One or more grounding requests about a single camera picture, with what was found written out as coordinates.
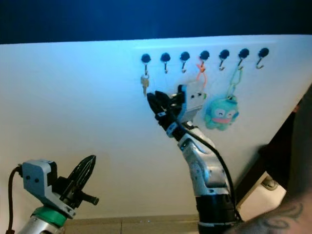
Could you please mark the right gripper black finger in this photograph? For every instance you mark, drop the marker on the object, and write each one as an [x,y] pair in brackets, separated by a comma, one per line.
[158,109]
[164,100]

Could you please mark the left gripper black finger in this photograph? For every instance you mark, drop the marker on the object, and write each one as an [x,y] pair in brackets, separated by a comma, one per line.
[88,170]
[78,174]

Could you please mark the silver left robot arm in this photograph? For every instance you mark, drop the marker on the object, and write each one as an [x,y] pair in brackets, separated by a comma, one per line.
[48,217]

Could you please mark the tattooed person forearm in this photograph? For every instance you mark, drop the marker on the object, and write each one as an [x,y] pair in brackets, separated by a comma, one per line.
[292,195]

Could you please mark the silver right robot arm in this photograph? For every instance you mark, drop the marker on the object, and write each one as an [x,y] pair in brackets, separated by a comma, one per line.
[207,170]

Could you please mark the black knob metal hook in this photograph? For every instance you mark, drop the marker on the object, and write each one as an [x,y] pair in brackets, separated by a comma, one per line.
[185,55]
[263,51]
[204,54]
[224,53]
[165,57]
[146,58]
[243,52]

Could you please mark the keys on orange loop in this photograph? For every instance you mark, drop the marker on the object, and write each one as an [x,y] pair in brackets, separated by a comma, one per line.
[200,72]

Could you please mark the dark brown wooden table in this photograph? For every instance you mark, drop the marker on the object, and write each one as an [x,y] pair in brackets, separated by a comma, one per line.
[275,151]

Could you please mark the chair base with caster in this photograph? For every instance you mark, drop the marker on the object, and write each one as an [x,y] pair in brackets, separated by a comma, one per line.
[269,183]

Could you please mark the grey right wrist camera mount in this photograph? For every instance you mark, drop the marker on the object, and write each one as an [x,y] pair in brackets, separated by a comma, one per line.
[192,100]

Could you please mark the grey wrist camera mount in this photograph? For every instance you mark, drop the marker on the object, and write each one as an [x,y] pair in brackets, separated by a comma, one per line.
[40,181]
[192,100]

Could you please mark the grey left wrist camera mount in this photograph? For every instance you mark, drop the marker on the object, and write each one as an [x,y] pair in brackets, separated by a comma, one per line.
[40,181]

